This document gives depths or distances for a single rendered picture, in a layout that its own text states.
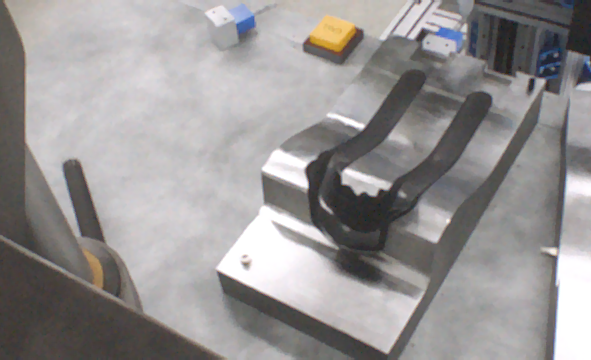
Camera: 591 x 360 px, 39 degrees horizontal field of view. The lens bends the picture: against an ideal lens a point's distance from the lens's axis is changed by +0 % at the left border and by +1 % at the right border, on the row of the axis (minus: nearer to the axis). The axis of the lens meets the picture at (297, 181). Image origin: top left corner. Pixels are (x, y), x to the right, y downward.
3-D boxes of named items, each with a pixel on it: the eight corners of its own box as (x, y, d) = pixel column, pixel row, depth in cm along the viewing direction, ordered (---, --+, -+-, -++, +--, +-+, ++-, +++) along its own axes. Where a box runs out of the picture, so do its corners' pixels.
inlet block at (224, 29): (271, 8, 155) (267, -16, 151) (284, 21, 152) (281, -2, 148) (209, 36, 151) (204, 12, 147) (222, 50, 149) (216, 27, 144)
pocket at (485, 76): (483, 79, 130) (485, 61, 127) (516, 89, 128) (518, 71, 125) (471, 97, 127) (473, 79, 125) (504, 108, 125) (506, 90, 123)
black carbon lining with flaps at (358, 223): (406, 75, 130) (406, 28, 122) (503, 107, 123) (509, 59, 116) (288, 232, 112) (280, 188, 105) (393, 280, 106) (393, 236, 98)
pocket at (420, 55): (421, 59, 134) (421, 41, 131) (451, 68, 132) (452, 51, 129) (408, 76, 132) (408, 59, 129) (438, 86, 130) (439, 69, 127)
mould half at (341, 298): (390, 73, 140) (390, 9, 130) (538, 122, 130) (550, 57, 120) (222, 292, 115) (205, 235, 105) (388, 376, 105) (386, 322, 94)
